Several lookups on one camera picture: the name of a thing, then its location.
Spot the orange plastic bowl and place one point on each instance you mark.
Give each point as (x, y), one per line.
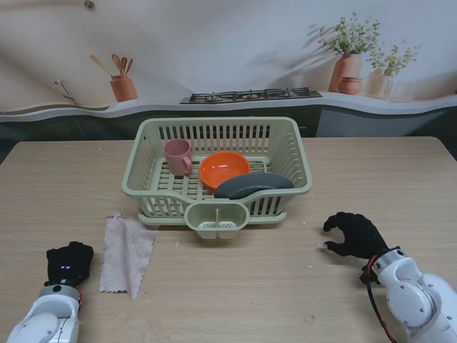
(223, 168)

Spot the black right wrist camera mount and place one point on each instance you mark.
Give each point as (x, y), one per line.
(367, 277)

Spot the printed kitchen backdrop banner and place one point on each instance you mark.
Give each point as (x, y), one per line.
(214, 53)

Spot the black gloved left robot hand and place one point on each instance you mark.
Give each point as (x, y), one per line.
(69, 264)

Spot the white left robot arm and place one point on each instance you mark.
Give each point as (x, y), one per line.
(46, 318)

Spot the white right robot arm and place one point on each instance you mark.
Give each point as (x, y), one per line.
(414, 296)

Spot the grey round plate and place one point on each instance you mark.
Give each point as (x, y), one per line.
(250, 184)

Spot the green plastic dish rack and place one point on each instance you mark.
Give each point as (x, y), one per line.
(214, 121)

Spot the pink plastic mug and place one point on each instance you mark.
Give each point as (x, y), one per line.
(176, 157)

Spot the pale pink wiping cloth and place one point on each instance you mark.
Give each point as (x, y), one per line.
(125, 257)

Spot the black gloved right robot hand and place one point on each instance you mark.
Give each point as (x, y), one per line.
(357, 236)

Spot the green cutlery holder cup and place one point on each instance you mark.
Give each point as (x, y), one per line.
(214, 232)

